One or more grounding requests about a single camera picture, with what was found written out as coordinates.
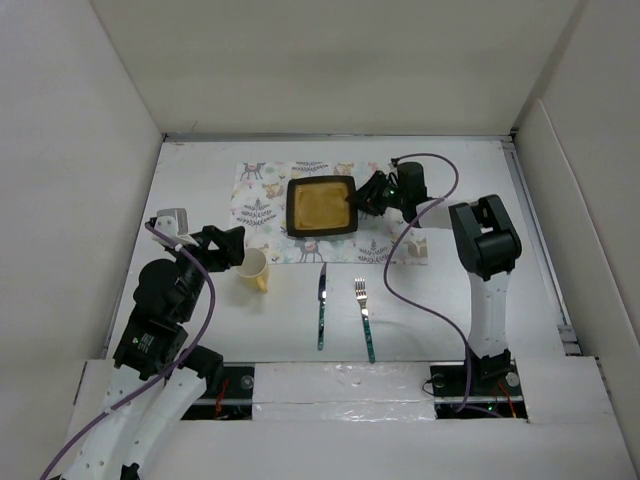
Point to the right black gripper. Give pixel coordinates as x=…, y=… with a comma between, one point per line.
x=366, y=198

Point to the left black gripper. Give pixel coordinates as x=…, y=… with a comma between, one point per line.
x=229, y=245

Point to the square yellow black plate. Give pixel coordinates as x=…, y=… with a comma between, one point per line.
x=316, y=206

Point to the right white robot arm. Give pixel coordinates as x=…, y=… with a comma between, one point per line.
x=487, y=245

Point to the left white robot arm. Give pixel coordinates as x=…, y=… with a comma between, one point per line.
x=157, y=372

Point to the yellow mug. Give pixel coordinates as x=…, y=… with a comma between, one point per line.
x=254, y=269

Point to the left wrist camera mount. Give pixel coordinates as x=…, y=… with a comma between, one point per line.
x=172, y=223

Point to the fork with teal handle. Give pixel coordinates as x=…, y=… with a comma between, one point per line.
x=362, y=298

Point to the knife with teal handle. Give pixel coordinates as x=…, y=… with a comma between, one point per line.
x=322, y=294

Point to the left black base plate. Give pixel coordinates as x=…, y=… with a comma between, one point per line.
x=231, y=399

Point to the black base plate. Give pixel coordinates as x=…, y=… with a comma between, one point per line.
x=231, y=399
x=500, y=397

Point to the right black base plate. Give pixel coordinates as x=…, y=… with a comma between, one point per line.
x=500, y=397

